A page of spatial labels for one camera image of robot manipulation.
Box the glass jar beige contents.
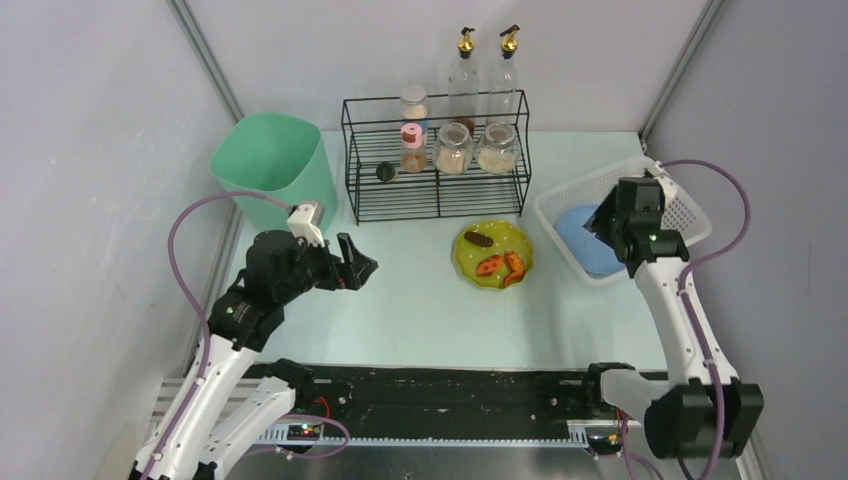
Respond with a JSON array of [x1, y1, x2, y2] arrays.
[[434, 122, 473, 175], [474, 122, 520, 175]]

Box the green dotted plate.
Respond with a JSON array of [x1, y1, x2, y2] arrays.
[[452, 219, 535, 290]]

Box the orange fried food piece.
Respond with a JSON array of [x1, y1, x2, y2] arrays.
[[502, 251, 527, 288], [475, 254, 504, 277]]

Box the glass oil bottle gold spout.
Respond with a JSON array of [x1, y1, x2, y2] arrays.
[[487, 24, 520, 123]]

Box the green plastic waste bin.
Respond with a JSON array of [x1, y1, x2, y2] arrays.
[[210, 113, 338, 231]]

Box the orange fried food piece right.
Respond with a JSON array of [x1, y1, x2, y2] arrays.
[[502, 251, 527, 288]]

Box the pink lid spice bottle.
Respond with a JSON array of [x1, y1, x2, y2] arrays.
[[400, 122, 428, 173]]

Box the dark brown food piece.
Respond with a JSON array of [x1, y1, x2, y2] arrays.
[[463, 231, 494, 249]]

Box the black wire rack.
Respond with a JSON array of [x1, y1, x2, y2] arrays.
[[340, 89, 533, 223]]

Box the blue plate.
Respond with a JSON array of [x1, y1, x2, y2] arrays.
[[555, 204, 625, 278]]

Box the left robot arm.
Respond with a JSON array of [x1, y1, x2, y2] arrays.
[[130, 230, 378, 479]]

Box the silver lid shaker jar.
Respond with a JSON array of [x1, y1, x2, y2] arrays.
[[400, 84, 428, 130]]

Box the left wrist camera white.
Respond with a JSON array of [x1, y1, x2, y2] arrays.
[[287, 201, 325, 248]]

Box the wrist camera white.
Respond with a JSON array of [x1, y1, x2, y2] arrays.
[[645, 162, 679, 204], [287, 201, 325, 248]]

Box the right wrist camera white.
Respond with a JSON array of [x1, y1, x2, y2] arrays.
[[645, 162, 679, 204]]

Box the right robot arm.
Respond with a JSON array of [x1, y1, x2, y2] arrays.
[[584, 177, 764, 460]]

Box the small black lid bottle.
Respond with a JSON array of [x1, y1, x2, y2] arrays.
[[375, 161, 398, 183]]

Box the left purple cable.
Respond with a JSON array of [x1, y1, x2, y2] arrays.
[[135, 191, 293, 480]]

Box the white plastic basket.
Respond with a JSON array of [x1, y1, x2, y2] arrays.
[[534, 156, 712, 287]]

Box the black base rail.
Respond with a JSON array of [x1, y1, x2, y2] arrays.
[[260, 365, 621, 456]]

